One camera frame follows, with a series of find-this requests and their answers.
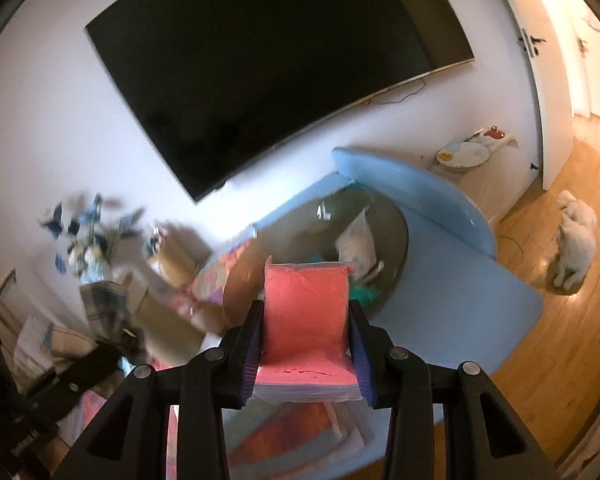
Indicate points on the black wall television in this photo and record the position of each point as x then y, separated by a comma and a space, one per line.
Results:
217, 83

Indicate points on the floral orange table cloth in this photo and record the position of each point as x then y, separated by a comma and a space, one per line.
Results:
222, 292

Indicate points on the white cat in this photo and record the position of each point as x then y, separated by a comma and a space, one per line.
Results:
576, 240

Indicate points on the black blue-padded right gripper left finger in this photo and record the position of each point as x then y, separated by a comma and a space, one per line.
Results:
128, 437

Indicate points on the blue foam mat seat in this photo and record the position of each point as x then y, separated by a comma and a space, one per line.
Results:
453, 302

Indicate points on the white door with handle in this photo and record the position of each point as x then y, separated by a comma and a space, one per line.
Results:
541, 41

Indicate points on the round dark storage basket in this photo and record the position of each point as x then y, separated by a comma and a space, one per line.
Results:
308, 233

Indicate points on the bamboo pen holder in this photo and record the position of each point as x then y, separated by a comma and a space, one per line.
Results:
166, 258

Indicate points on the pink cloth pack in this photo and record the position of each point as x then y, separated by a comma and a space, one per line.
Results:
304, 351

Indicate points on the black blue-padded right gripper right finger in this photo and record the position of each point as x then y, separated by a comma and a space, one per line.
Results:
484, 436

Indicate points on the white vase with blue flowers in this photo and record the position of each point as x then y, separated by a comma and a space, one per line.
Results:
90, 243

